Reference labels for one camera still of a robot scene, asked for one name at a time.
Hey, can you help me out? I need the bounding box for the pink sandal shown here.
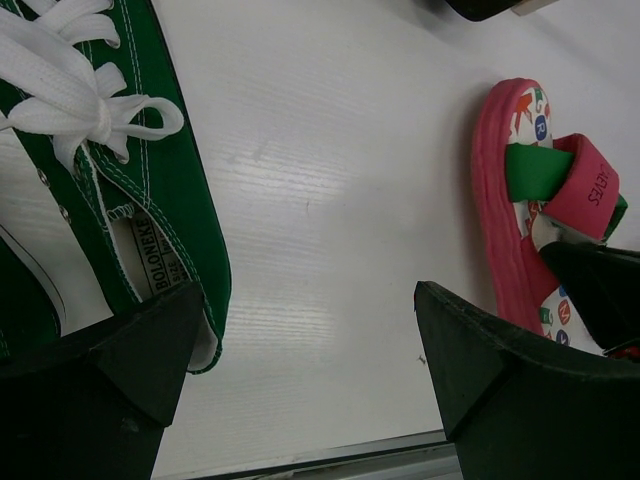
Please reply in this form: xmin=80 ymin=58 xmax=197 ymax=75
xmin=471 ymin=78 xmax=628 ymax=354

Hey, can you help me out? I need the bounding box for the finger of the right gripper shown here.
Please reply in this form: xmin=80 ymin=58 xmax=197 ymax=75
xmin=540 ymin=241 xmax=639 ymax=350

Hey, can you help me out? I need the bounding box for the aluminium front rail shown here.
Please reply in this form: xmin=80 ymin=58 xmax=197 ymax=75
xmin=165 ymin=430 xmax=463 ymax=479

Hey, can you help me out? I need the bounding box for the green loafer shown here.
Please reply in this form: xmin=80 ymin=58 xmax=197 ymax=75
xmin=446 ymin=0 xmax=556 ymax=22

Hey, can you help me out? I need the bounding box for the right green sneaker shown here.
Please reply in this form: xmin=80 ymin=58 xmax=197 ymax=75
xmin=1 ymin=1 xmax=231 ymax=375

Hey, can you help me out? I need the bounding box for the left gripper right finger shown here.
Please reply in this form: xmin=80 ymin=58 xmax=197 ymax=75
xmin=414 ymin=281 xmax=639 ymax=479

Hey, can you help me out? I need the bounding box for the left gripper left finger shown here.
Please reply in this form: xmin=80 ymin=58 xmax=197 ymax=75
xmin=1 ymin=283 xmax=204 ymax=479

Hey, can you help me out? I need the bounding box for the left green sneaker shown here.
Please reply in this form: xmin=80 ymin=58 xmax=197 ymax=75
xmin=0 ymin=74 xmax=66 ymax=366

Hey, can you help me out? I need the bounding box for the green sneaker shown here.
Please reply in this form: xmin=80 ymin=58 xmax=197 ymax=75
xmin=0 ymin=74 xmax=66 ymax=366
xmin=1 ymin=1 xmax=231 ymax=375

